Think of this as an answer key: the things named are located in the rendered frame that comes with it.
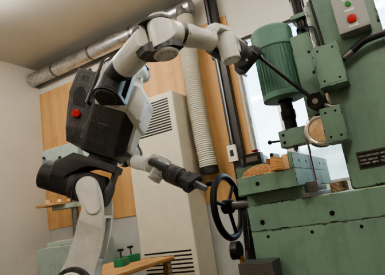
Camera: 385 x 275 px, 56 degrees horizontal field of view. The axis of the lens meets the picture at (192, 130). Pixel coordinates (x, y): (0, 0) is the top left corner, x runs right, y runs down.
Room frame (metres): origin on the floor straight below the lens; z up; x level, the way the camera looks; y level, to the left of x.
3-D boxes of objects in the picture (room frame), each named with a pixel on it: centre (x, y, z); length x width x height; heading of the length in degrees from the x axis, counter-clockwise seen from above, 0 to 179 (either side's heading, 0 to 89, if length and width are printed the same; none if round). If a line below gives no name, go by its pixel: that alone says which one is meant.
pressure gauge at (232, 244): (1.32, -0.09, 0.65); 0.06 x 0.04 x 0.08; 151
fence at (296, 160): (1.45, -0.45, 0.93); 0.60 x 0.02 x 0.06; 151
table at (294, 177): (1.53, -0.32, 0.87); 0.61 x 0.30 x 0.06; 151
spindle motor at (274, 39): (1.44, -0.40, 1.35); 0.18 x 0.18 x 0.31
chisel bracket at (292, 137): (1.43, -0.41, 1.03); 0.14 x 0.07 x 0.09; 61
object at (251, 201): (1.47, -0.35, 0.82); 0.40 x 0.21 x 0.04; 151
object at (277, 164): (1.39, -0.37, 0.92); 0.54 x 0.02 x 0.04; 151
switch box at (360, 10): (1.16, -0.61, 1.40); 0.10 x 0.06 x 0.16; 61
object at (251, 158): (1.56, -0.24, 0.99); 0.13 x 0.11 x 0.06; 151
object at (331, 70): (1.20, -0.51, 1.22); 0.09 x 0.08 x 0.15; 61
